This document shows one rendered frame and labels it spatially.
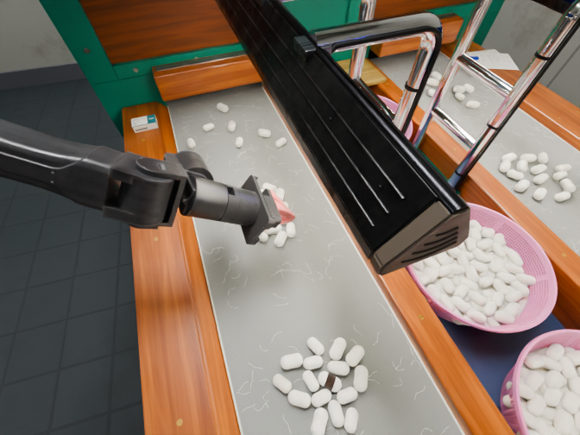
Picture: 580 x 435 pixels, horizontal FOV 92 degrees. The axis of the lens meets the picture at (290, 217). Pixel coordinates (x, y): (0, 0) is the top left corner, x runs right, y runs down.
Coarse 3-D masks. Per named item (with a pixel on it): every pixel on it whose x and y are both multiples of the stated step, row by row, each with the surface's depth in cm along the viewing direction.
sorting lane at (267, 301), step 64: (192, 128) 79; (256, 128) 79; (320, 192) 66; (256, 256) 56; (320, 256) 56; (256, 320) 49; (320, 320) 49; (384, 320) 49; (256, 384) 44; (384, 384) 44
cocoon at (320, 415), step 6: (318, 408) 41; (318, 414) 40; (324, 414) 40; (312, 420) 40; (318, 420) 40; (324, 420) 40; (312, 426) 39; (318, 426) 39; (324, 426) 39; (312, 432) 39; (318, 432) 39; (324, 432) 39
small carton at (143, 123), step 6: (132, 120) 74; (138, 120) 74; (144, 120) 74; (150, 120) 74; (156, 120) 75; (132, 126) 72; (138, 126) 73; (144, 126) 73; (150, 126) 74; (156, 126) 74
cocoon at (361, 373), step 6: (360, 366) 44; (360, 372) 43; (366, 372) 43; (354, 378) 43; (360, 378) 43; (366, 378) 43; (354, 384) 43; (360, 384) 42; (366, 384) 42; (360, 390) 42
